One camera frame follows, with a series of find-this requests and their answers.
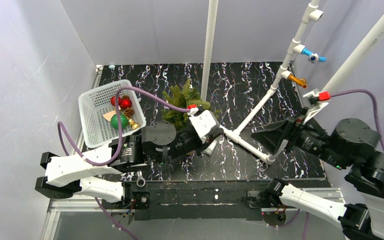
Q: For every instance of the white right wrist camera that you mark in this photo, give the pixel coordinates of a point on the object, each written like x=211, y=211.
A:
x=317, y=100

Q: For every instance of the black front mounting rail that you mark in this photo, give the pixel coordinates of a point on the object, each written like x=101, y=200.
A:
x=199, y=200

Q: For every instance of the small green christmas tree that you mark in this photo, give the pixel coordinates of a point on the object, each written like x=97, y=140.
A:
x=183, y=97

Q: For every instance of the red bauble ornament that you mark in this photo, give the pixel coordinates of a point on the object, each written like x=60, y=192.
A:
x=125, y=103
x=114, y=100

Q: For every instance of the brown pine cone ornament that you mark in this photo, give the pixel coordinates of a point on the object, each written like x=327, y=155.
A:
x=129, y=112

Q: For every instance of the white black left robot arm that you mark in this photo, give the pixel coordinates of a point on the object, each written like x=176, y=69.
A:
x=159, y=143

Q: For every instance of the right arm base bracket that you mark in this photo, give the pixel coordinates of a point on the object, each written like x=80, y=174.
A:
x=273, y=212

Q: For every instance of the white plastic basket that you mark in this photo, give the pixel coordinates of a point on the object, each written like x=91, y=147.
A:
x=94, y=108

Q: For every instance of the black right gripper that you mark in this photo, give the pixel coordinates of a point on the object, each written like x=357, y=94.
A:
x=293, y=131

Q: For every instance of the silver combination wrench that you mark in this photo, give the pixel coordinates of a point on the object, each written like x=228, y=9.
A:
x=140, y=181

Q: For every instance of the gold bell ornament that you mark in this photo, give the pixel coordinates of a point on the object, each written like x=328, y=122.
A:
x=134, y=125

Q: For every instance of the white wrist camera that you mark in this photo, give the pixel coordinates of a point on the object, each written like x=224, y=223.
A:
x=317, y=100
x=204, y=123

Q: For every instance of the orange brass tap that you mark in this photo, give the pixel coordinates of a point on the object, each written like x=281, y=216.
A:
x=302, y=82

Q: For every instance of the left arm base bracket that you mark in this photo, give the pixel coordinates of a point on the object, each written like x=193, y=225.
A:
x=132, y=200

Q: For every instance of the blue tap valve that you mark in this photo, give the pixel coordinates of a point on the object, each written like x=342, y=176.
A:
x=313, y=57

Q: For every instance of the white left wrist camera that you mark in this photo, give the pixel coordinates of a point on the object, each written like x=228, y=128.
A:
x=204, y=123

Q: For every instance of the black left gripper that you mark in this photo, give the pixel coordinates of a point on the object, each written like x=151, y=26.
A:
x=194, y=140

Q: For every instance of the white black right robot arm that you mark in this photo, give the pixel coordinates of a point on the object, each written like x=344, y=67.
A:
x=351, y=146

